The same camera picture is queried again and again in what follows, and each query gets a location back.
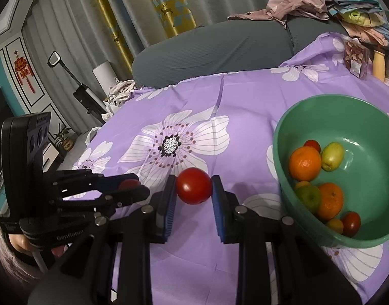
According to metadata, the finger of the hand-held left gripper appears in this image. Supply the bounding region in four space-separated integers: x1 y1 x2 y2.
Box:
64 186 150 218
43 170 140 195

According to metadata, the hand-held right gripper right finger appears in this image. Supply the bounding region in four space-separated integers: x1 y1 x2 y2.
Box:
212 175 363 305

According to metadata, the round green tomato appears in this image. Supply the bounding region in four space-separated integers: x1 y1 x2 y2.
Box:
295 185 322 214

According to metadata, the grey covered sofa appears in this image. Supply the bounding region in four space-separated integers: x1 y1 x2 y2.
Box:
132 16 357 89

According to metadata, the white cylinder appliance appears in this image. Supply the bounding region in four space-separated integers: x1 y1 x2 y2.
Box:
93 61 117 97

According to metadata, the oblong green yellow fruit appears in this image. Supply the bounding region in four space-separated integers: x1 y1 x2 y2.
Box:
321 142 345 172

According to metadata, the red tomato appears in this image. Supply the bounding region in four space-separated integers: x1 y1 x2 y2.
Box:
176 168 212 205
119 179 141 191
304 139 321 153
341 211 362 237

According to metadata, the green plastic bowl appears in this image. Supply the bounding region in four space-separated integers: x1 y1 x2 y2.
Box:
273 94 389 250

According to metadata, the pile of folded clothes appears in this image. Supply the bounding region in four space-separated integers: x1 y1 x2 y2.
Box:
317 0 389 47

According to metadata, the white low cabinet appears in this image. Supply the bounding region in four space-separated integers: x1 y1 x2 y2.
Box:
42 133 84 172

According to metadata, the purple floral cloth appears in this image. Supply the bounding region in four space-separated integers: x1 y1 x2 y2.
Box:
72 32 389 305

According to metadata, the white cable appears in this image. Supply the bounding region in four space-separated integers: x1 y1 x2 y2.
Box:
31 249 49 274

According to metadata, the red knot wall ornament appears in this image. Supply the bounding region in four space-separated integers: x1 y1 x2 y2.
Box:
13 49 36 94

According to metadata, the pink crumpled cloth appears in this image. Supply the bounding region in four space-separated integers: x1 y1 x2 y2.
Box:
227 0 331 27

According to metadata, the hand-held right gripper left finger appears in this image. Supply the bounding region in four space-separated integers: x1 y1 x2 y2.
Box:
27 175 177 305

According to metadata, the black stick vacuum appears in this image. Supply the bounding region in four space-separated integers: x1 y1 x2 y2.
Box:
47 50 106 124

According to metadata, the person's left hand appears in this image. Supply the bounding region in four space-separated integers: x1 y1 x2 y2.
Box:
7 233 34 254

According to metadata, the orange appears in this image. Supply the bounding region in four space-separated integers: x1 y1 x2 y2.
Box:
318 182 344 221
289 145 322 180

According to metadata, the yellow patterned curtain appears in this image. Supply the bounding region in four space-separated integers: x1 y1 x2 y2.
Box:
139 0 198 35

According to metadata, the person's left forearm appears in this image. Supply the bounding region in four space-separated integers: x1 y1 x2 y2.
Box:
0 225 45 293

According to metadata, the potted plant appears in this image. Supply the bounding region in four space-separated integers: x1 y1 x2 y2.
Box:
53 124 76 151

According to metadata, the yellow bottle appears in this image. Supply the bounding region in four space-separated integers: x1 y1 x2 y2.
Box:
372 50 387 81

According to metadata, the gold curtain strip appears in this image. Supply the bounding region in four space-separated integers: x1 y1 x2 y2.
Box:
88 0 134 70

